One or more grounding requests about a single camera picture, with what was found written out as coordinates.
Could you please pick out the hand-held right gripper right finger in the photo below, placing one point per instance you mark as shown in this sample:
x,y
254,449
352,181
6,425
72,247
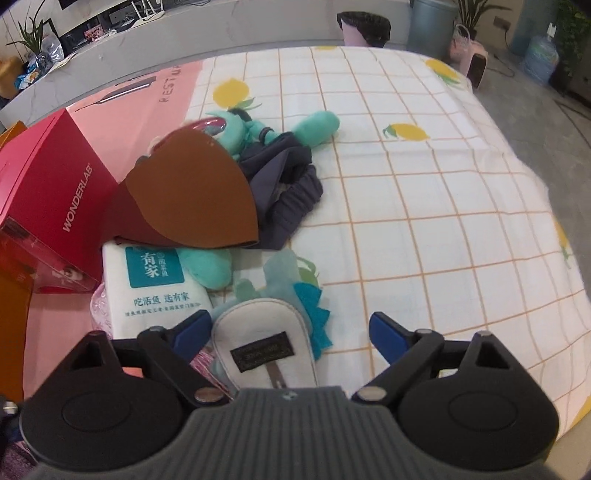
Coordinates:
x,y
387,334

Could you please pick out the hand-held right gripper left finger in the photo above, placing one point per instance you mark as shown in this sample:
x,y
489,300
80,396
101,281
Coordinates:
x,y
193,330

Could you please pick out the white fabric pouch black label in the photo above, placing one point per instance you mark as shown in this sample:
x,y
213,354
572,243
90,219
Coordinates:
x,y
258,327

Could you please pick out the dark navy cloth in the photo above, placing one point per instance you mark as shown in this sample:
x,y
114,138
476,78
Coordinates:
x,y
286,198

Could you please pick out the white tissue pack teal label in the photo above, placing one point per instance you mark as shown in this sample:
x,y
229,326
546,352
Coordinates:
x,y
157,302

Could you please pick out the blue spiky felt toy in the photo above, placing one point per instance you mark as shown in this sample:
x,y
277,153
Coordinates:
x,y
314,318

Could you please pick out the pink patterned plastic bag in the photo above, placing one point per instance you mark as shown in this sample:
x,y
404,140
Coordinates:
x,y
99,314

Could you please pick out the brown paper cone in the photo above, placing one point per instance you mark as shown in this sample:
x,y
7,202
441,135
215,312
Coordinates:
x,y
194,194

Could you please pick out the checkered lemon print bedsheet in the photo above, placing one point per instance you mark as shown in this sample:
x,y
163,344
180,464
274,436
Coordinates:
x,y
415,184

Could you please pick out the red cardboard box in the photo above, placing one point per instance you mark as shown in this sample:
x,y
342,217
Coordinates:
x,y
46,184

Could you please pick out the teal plush toy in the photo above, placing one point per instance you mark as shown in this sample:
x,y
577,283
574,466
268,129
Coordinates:
x,y
318,124

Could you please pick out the pink space heater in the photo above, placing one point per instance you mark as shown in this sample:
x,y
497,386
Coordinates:
x,y
479,69

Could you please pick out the grey marble tv counter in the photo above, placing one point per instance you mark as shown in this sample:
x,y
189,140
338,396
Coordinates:
x,y
184,37

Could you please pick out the pink trash bin black liner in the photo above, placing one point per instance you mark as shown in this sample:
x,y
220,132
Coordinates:
x,y
358,37

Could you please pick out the pile of snack packets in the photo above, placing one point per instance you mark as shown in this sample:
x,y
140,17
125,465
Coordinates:
x,y
32,74

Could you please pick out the grey metal bin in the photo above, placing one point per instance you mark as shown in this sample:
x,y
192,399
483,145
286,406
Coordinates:
x,y
431,27

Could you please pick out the brown vase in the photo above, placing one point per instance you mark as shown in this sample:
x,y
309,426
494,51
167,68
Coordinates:
x,y
9,78

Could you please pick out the small pink box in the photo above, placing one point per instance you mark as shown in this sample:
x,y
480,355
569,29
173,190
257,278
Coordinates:
x,y
96,32

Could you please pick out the blue water jug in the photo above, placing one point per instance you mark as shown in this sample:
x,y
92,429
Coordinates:
x,y
540,60

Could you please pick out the white router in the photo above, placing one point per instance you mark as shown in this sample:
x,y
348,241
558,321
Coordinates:
x,y
143,11

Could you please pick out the potted green plant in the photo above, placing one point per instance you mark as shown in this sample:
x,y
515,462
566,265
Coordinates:
x,y
475,14

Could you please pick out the potted long-leaf plant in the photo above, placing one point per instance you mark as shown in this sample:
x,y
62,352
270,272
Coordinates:
x,y
34,34

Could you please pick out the hanging vine plant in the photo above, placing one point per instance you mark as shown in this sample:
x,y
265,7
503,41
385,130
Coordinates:
x,y
575,41

